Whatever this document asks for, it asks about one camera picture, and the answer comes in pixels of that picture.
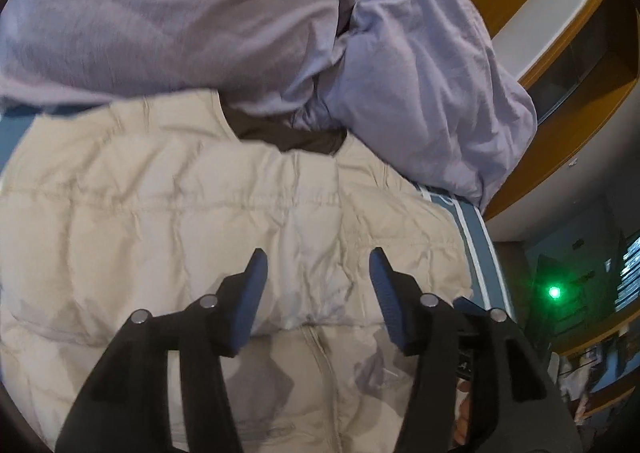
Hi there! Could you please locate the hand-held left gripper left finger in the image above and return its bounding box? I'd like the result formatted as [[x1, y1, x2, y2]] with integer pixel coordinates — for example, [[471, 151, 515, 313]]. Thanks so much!
[[54, 248, 269, 453]]

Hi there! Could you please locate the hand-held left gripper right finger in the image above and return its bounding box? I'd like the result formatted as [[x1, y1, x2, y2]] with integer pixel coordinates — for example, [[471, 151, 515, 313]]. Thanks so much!
[[368, 247, 584, 453]]

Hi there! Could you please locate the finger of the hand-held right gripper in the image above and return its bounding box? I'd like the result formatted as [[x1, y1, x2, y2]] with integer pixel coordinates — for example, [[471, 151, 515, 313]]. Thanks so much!
[[452, 296, 490, 320]]

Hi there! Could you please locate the beige puffer jacket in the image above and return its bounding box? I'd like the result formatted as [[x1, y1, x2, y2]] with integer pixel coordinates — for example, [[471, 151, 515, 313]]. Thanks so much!
[[0, 88, 477, 453]]

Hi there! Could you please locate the blue white striped bed sheet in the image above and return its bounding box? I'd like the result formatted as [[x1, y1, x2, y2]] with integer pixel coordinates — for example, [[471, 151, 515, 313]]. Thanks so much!
[[0, 100, 518, 329]]

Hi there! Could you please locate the lilac pillow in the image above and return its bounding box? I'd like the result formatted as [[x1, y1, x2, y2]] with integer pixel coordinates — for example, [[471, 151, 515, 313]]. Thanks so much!
[[292, 0, 538, 209], [0, 0, 373, 121]]

